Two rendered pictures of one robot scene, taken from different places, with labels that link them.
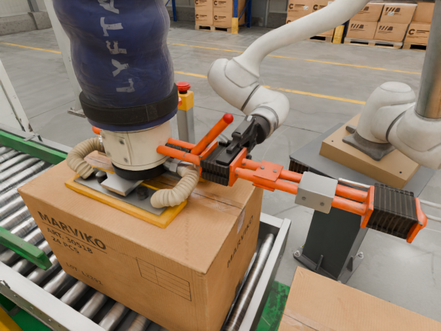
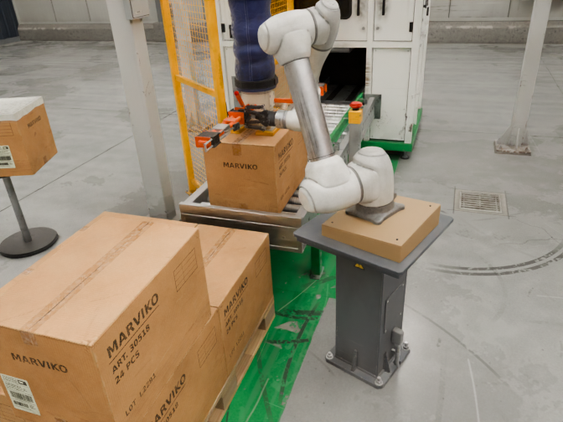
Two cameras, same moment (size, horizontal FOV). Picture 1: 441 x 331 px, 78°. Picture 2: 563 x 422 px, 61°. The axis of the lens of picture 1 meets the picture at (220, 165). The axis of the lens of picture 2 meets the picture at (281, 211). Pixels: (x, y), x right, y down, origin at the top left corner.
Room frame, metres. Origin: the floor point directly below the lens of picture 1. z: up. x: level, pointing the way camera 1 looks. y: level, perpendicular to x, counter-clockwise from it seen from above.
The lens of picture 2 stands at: (0.44, -2.37, 1.79)
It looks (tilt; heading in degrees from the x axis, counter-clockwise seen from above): 28 degrees down; 84
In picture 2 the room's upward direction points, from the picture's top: 3 degrees counter-clockwise
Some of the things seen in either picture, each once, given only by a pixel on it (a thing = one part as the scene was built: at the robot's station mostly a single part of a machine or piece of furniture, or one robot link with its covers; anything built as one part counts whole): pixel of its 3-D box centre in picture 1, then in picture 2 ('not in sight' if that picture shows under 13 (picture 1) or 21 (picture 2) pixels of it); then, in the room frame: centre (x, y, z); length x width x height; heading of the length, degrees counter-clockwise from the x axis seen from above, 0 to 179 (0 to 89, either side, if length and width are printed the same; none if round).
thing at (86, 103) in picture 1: (132, 96); (256, 80); (0.63, 0.22, 1.19); 0.23 x 0.23 x 0.04
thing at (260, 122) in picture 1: (251, 134); (268, 118); (0.66, -0.09, 1.08); 0.09 x 0.07 x 0.08; 154
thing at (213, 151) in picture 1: (223, 162); (239, 115); (0.52, -0.01, 1.08); 0.10 x 0.08 x 0.06; 153
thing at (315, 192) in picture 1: (315, 191); (221, 131); (0.42, -0.20, 1.07); 0.07 x 0.07 x 0.04; 63
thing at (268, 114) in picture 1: (260, 123); (281, 119); (0.72, -0.12, 1.07); 0.09 x 0.06 x 0.09; 64
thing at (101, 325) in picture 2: not in sight; (112, 316); (0.00, -1.05, 0.74); 0.60 x 0.40 x 0.40; 64
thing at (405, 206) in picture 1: (389, 213); (207, 139); (0.36, -0.32, 1.08); 0.08 x 0.07 x 0.05; 63
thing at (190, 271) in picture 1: (157, 224); (260, 157); (0.62, 0.21, 0.75); 0.60 x 0.40 x 0.40; 64
